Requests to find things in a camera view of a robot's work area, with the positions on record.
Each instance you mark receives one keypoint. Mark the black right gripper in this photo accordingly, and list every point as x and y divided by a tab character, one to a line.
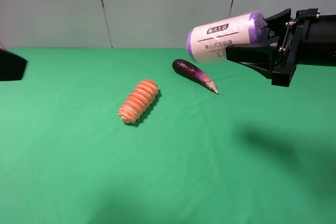
276	61

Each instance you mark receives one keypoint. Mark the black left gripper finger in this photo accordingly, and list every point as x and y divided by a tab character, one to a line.
12	66

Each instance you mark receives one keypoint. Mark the purple garbage bag roll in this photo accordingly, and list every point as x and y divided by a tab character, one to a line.
207	43

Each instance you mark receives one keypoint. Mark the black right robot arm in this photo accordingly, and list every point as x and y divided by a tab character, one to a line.
307	39

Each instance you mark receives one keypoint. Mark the purple eggplant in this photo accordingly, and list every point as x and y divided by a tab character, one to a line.
192	72

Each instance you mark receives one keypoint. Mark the green table cloth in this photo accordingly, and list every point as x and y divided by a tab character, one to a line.
254	153

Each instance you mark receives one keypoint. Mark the orange striped bread toy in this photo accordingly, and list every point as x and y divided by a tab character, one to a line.
138	101

